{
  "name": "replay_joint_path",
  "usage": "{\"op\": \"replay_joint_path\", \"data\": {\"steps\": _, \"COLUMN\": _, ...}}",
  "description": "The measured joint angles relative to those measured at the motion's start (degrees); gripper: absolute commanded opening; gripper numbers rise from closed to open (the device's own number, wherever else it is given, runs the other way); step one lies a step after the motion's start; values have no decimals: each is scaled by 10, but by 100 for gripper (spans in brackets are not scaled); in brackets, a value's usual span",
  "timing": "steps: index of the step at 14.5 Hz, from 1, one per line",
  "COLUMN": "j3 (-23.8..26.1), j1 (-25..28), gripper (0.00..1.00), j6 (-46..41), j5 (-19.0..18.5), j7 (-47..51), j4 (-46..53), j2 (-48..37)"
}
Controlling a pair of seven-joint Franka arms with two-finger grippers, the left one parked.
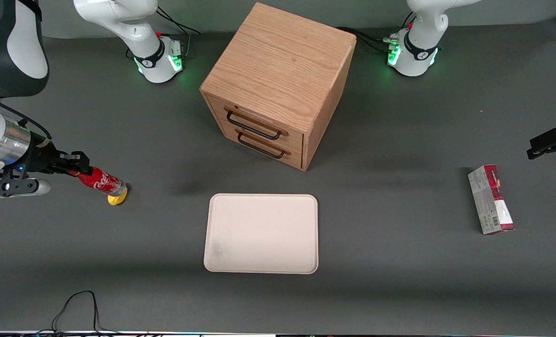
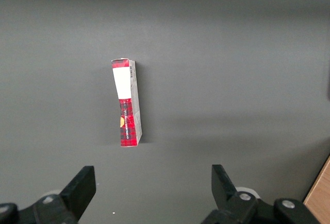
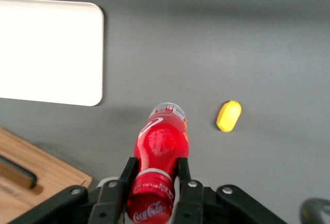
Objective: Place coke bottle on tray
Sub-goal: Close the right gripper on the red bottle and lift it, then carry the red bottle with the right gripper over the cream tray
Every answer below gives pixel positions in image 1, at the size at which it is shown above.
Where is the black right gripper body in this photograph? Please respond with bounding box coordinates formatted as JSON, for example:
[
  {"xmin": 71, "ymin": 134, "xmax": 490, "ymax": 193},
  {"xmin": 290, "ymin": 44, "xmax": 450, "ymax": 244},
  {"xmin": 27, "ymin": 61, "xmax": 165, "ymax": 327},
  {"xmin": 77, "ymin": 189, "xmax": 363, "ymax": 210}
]
[{"xmin": 21, "ymin": 131, "xmax": 70, "ymax": 175}]

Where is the red coke bottle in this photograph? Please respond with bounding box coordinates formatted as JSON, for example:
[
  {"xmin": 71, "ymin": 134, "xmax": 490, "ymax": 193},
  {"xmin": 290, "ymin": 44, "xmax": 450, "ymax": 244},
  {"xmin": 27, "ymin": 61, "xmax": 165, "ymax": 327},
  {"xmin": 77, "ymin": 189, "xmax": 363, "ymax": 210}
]
[{"xmin": 70, "ymin": 167, "xmax": 128, "ymax": 197}]

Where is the beige plastic tray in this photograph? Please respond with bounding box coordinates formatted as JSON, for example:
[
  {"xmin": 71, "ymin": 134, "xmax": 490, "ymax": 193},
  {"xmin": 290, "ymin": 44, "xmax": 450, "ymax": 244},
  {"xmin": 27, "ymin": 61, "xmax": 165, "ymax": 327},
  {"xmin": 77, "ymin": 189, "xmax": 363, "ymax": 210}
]
[{"xmin": 203, "ymin": 193, "xmax": 319, "ymax": 275}]

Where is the yellow toy lemon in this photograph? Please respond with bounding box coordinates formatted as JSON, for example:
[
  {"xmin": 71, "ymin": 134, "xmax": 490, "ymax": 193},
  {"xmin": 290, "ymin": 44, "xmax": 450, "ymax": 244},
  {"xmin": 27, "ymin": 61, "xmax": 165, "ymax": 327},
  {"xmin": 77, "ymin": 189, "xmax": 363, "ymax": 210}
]
[{"xmin": 107, "ymin": 187, "xmax": 129, "ymax": 206}]

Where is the grey and red carton box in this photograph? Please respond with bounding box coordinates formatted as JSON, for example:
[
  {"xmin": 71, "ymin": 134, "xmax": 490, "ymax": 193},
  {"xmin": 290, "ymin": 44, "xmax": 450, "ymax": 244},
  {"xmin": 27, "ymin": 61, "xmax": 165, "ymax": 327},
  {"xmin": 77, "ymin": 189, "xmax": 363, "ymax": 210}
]
[{"xmin": 467, "ymin": 164, "xmax": 515, "ymax": 235}]

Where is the wooden drawer front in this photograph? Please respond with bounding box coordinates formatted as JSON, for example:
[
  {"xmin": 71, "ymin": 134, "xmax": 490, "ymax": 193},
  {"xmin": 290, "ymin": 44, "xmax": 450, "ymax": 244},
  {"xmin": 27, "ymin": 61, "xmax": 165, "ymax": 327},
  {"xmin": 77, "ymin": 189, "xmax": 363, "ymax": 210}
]
[
  {"xmin": 206, "ymin": 95, "xmax": 305, "ymax": 149},
  {"xmin": 222, "ymin": 131, "xmax": 303, "ymax": 169}
]

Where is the wooden drawer cabinet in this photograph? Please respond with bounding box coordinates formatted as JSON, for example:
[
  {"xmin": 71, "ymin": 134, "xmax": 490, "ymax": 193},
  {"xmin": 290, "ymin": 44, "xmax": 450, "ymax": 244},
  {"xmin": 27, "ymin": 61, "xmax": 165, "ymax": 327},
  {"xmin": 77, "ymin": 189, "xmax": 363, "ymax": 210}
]
[{"xmin": 200, "ymin": 2, "xmax": 357, "ymax": 172}]

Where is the black looped table cable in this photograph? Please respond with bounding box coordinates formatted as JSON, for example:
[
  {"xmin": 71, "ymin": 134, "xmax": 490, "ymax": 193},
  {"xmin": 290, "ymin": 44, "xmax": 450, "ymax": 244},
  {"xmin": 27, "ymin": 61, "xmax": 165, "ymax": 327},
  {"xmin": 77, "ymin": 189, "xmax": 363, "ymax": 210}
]
[{"xmin": 34, "ymin": 290, "xmax": 124, "ymax": 336}]

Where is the black right arm base cable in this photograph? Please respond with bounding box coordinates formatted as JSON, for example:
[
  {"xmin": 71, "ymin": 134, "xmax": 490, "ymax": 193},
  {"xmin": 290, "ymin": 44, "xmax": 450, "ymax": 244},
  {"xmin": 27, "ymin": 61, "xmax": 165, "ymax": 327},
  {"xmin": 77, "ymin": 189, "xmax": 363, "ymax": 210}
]
[{"xmin": 155, "ymin": 7, "xmax": 201, "ymax": 59}]

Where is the black arm base cable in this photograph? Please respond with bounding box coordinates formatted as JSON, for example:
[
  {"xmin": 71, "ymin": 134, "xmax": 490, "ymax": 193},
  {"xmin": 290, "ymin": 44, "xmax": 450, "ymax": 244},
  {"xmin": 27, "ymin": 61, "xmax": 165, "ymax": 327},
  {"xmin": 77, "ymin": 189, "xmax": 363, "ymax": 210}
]
[
  {"xmin": 336, "ymin": 11, "xmax": 416, "ymax": 53},
  {"xmin": 155, "ymin": 7, "xmax": 201, "ymax": 59}
]

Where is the black metal drawer handle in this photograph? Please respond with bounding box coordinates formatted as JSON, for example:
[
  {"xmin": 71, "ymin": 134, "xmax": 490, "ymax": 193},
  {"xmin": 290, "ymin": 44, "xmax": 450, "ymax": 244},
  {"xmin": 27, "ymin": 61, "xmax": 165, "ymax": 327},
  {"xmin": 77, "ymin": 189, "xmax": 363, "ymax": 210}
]
[
  {"xmin": 226, "ymin": 110, "xmax": 282, "ymax": 140},
  {"xmin": 238, "ymin": 132, "xmax": 286, "ymax": 159}
]

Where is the black left arm base cable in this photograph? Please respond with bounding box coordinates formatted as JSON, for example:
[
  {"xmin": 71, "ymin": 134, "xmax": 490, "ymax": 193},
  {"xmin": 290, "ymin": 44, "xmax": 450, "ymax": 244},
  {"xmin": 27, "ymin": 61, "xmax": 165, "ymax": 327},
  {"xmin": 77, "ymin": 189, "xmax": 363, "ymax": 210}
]
[{"xmin": 336, "ymin": 11, "xmax": 416, "ymax": 53}]

